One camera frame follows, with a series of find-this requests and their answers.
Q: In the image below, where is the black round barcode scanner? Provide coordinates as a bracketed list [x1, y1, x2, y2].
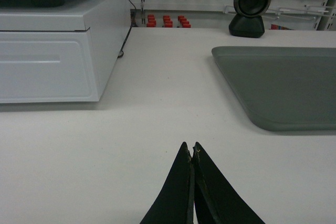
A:
[229, 0, 271, 38]

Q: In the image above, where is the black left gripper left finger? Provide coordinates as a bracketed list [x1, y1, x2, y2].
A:
[141, 142, 195, 224]

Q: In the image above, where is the black power cable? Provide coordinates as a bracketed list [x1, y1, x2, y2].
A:
[99, 0, 137, 59]

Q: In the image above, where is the grey rectangular serving tray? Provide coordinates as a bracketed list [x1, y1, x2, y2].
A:
[212, 46, 335, 131]

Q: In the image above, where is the red capped bottles group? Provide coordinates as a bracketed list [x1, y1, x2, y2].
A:
[145, 14, 192, 28]

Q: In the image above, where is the white cash drawer box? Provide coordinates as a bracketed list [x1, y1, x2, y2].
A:
[1, 0, 130, 103]

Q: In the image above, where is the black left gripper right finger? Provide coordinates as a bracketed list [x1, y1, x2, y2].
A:
[192, 142, 264, 223]

